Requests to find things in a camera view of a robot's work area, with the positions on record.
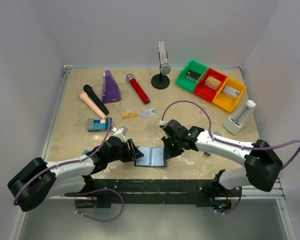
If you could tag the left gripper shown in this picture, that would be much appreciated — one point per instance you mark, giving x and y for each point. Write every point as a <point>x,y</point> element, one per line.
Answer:
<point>131,150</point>

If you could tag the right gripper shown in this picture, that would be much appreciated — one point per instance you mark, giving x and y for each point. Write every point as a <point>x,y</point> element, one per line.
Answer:
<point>172,146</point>

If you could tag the blue leather card holder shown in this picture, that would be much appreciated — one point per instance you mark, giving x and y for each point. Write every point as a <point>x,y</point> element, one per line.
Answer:
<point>154,157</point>

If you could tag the gold VIP card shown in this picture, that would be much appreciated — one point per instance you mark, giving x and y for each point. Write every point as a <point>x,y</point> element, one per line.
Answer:
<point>129,114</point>

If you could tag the silver white credit card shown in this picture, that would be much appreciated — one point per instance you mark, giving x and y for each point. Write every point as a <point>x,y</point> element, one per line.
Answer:
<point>148,113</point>

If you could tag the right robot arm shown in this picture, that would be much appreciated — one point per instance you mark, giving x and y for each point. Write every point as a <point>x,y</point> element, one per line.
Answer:
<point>260,165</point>

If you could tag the dark card in green bin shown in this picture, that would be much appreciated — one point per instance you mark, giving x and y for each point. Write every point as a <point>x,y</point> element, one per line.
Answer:
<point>192,75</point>

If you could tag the tan card in red bin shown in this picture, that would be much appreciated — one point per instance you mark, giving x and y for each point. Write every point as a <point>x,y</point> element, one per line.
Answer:
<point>212,82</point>

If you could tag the white card in yellow bin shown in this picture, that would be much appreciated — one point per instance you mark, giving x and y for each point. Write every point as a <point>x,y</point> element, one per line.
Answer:
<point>231,92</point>

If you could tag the orange blue toy brick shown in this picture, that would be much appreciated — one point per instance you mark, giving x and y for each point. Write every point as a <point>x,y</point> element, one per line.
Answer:
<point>85,152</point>

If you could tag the blue grey brick block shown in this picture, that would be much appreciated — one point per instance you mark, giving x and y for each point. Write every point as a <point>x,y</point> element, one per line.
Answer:
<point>98,125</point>

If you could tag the purple metronome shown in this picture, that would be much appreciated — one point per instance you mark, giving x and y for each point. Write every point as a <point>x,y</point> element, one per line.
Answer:
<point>110,92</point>

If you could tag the red storage bin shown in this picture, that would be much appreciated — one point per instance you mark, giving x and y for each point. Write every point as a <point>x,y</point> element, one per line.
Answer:
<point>204,91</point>

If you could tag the black microphone stand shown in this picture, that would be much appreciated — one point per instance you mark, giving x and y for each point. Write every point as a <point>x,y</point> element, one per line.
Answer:
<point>160,81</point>

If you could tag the white grey metronome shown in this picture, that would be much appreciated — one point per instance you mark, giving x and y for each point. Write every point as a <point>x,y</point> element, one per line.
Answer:
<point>238,120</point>

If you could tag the pink microphone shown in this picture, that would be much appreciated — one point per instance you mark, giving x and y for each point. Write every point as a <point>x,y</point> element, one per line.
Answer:
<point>83,96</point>

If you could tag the yellow storage bin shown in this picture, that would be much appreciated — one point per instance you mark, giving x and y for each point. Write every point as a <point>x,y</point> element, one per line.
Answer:
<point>224,102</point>

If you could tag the green storage bin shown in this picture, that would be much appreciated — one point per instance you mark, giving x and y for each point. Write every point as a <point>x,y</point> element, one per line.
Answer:
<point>195,66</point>

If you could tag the red microphone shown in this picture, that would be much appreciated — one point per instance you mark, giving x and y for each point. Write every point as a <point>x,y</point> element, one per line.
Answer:
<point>138,89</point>

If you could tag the black microphone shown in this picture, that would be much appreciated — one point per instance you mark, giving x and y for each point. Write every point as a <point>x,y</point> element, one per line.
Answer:
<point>90,92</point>

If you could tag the glitter microphone on stand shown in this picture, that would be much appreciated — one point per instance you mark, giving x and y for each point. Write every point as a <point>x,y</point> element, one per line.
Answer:
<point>163,59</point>

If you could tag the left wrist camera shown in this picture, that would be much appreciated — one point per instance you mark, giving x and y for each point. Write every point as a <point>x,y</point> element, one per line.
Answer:
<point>120,133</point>

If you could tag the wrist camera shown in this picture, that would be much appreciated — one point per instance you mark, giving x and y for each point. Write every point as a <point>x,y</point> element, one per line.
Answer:
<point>120,133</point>
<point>162,123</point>

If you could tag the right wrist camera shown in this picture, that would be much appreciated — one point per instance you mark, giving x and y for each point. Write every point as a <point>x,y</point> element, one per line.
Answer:
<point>162,123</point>

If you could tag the aluminium left frame rail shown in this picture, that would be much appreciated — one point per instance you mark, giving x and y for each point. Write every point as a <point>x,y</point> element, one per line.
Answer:
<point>55,116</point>

